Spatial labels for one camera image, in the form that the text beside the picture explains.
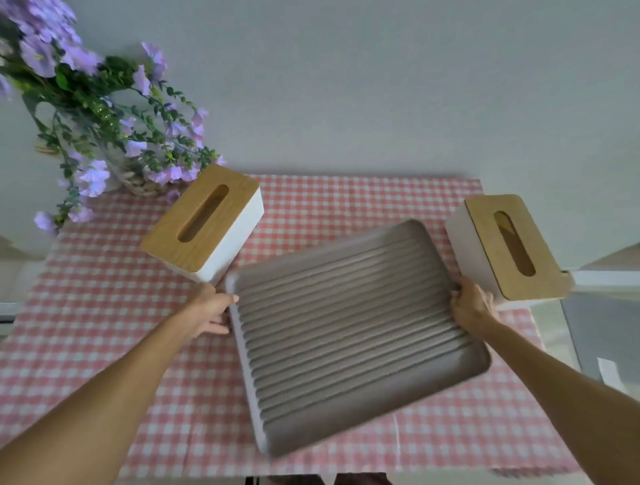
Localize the person's right forearm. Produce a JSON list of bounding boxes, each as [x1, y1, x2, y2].
[[481, 319, 640, 485]]

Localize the white tissue box wooden lid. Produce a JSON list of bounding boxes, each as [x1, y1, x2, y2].
[[139, 163, 265, 285], [444, 194, 575, 304]]

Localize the woven basket vase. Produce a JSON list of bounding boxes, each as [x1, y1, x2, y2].
[[106, 150, 168, 198]]

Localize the person's left hand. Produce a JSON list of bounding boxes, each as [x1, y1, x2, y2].
[[184, 283, 240, 342]]

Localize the person's left forearm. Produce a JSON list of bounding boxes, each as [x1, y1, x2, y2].
[[0, 303, 203, 485]]

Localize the person's right hand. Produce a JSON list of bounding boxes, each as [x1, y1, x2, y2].
[[450, 276, 502, 342]]

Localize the purple flower bouquet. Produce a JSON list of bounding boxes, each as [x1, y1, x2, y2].
[[0, 0, 227, 236]]

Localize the grey ribbed tray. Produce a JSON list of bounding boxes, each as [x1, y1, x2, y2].
[[224, 219, 493, 458]]

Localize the pink checked tablecloth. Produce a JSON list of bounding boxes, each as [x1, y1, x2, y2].
[[0, 174, 581, 479]]

